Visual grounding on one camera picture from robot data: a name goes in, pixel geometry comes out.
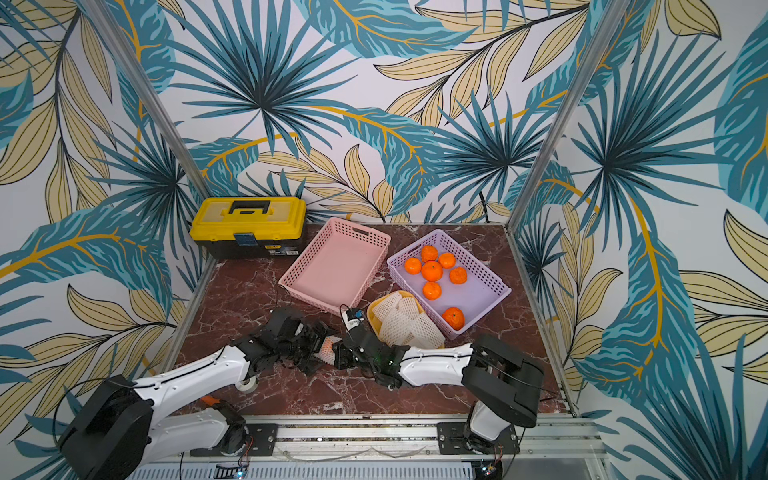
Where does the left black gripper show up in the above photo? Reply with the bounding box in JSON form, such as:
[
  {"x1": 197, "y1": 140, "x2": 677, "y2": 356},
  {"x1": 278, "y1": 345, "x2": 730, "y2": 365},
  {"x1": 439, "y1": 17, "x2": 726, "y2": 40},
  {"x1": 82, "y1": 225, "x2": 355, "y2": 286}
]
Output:
[{"x1": 277, "y1": 317, "x2": 341, "y2": 377}]

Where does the white foam net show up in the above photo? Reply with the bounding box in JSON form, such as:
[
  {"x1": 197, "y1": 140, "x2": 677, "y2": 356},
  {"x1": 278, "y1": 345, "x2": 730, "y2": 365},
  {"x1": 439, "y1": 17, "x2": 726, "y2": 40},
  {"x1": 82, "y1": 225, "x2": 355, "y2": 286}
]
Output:
[
  {"x1": 371, "y1": 292, "x2": 402, "y2": 321},
  {"x1": 379, "y1": 310, "x2": 415, "y2": 346},
  {"x1": 409, "y1": 313, "x2": 445, "y2": 349},
  {"x1": 397, "y1": 296, "x2": 421, "y2": 319}
]

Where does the netted orange end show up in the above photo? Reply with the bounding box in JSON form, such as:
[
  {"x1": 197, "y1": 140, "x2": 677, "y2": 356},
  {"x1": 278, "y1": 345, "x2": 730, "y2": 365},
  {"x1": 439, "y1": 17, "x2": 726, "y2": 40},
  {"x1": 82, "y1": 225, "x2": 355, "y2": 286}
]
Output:
[{"x1": 422, "y1": 282, "x2": 442, "y2": 301}]

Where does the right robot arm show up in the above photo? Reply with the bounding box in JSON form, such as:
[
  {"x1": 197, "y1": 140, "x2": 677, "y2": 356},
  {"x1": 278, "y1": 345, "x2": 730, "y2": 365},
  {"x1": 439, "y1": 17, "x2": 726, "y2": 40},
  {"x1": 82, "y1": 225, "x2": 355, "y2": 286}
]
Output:
[{"x1": 317, "y1": 324, "x2": 544, "y2": 454}]

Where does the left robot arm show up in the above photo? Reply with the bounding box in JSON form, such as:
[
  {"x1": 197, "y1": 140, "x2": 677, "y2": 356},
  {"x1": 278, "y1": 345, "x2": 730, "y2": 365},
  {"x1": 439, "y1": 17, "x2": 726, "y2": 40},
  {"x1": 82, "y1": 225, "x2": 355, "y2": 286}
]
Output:
[{"x1": 55, "y1": 307, "x2": 335, "y2": 479}]

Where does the yellow plastic tub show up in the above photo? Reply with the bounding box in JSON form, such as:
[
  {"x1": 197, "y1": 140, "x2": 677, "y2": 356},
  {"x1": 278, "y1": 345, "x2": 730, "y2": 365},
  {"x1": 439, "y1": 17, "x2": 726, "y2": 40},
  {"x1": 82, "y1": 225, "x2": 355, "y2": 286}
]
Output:
[{"x1": 366, "y1": 291, "x2": 445, "y2": 349}]

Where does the pink perforated basket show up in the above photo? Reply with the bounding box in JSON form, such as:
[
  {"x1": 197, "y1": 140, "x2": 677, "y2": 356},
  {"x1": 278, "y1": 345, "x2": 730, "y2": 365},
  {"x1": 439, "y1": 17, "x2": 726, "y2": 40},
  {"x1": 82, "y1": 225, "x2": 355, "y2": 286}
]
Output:
[{"x1": 279, "y1": 217, "x2": 391, "y2": 316}]

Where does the white tape roll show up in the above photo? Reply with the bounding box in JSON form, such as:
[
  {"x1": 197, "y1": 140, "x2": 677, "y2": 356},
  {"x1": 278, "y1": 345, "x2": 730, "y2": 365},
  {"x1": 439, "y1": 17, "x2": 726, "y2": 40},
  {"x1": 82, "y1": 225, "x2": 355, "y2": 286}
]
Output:
[{"x1": 235, "y1": 376, "x2": 259, "y2": 394}]

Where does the yellow black toolbox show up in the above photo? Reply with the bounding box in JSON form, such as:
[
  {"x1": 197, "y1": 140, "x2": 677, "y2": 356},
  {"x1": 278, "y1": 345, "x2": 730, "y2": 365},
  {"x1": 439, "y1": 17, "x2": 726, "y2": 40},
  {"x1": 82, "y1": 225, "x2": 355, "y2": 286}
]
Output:
[{"x1": 190, "y1": 197, "x2": 307, "y2": 260}]

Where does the purple perforated basket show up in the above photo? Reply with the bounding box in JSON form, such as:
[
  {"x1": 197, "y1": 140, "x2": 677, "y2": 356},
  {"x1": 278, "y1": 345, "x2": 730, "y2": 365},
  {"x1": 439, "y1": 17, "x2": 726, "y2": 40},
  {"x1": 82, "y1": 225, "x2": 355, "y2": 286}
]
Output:
[{"x1": 387, "y1": 229, "x2": 511, "y2": 340}]

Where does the aluminium front rail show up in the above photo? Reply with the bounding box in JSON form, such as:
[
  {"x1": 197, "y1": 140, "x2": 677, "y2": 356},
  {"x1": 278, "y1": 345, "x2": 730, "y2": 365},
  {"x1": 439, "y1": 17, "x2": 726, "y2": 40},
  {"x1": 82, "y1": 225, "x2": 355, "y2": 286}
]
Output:
[{"x1": 89, "y1": 415, "x2": 613, "y2": 480}]

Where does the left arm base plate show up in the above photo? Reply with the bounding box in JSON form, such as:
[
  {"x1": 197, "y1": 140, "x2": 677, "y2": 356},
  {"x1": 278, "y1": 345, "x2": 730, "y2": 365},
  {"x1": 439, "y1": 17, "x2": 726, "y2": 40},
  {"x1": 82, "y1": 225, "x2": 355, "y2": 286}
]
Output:
[{"x1": 190, "y1": 423, "x2": 278, "y2": 459}]

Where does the orange handled screwdriver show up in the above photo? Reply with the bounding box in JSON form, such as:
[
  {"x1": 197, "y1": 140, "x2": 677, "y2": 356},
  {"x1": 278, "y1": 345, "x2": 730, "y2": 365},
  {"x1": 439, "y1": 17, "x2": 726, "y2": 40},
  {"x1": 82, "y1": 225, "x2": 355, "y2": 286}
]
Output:
[{"x1": 201, "y1": 395, "x2": 221, "y2": 407}]

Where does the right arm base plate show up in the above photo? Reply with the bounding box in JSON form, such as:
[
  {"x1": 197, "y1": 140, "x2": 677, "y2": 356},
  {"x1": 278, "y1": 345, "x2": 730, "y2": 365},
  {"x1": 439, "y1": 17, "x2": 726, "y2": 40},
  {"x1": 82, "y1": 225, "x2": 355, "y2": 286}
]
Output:
[{"x1": 436, "y1": 422, "x2": 520, "y2": 455}]

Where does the left aluminium corner post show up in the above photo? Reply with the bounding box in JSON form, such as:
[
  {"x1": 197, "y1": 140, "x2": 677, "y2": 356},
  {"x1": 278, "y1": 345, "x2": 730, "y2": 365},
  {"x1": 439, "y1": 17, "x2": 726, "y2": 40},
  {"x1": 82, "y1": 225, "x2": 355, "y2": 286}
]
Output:
[{"x1": 82, "y1": 0, "x2": 211, "y2": 199}]

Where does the aluminium corner post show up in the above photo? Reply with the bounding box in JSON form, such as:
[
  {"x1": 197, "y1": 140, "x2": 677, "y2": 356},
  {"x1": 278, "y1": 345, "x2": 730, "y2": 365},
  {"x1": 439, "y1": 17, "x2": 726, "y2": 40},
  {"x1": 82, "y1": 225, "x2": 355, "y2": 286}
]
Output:
[
  {"x1": 82, "y1": 0, "x2": 211, "y2": 199},
  {"x1": 506, "y1": 0, "x2": 622, "y2": 232}
]

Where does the right aluminium corner post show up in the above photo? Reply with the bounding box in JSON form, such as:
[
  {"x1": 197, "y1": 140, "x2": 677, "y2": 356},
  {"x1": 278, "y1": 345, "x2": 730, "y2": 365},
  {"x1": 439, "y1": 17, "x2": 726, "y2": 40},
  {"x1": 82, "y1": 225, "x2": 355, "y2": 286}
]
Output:
[{"x1": 506, "y1": 0, "x2": 622, "y2": 232}]

